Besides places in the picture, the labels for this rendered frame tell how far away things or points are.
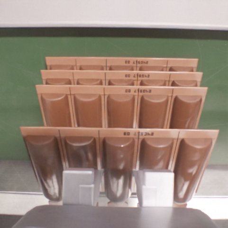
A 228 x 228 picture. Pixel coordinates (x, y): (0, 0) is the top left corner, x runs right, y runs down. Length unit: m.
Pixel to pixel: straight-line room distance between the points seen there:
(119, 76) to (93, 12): 0.05
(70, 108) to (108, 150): 0.05
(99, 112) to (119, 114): 0.01
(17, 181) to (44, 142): 0.15
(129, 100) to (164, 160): 0.04
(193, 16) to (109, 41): 0.06
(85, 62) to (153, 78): 0.05
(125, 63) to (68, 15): 0.05
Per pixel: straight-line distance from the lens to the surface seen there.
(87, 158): 0.16
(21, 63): 0.23
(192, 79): 0.20
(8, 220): 0.40
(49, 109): 0.19
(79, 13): 0.20
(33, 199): 0.30
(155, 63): 0.21
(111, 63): 0.21
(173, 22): 0.20
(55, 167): 0.18
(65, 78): 0.20
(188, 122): 0.20
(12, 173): 0.32
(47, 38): 0.21
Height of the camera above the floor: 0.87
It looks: 46 degrees down
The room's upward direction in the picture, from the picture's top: 175 degrees counter-clockwise
